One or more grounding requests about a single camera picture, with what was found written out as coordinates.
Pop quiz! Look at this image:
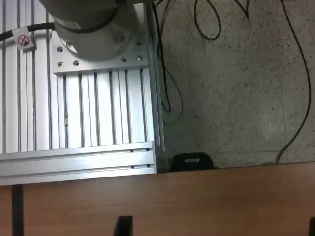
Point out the aluminium profile robot platform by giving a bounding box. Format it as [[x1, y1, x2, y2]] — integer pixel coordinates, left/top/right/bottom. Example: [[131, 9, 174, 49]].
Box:
[[0, 0, 166, 187]]

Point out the white warning tag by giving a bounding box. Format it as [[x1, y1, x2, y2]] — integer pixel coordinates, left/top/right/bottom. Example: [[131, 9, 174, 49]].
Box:
[[14, 28, 35, 53]]

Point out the thin black floor cable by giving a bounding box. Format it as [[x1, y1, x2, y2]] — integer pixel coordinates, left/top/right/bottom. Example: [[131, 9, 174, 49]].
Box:
[[161, 56, 184, 125]]

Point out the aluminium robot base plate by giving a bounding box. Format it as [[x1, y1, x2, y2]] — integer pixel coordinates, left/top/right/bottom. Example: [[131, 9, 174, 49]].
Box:
[[51, 31, 150, 76]]

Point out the black hanging cable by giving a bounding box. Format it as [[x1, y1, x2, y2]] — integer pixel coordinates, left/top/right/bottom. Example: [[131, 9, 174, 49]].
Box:
[[151, 0, 172, 113]]

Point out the black cable with tag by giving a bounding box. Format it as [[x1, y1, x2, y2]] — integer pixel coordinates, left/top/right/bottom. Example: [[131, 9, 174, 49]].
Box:
[[0, 22, 57, 43]]

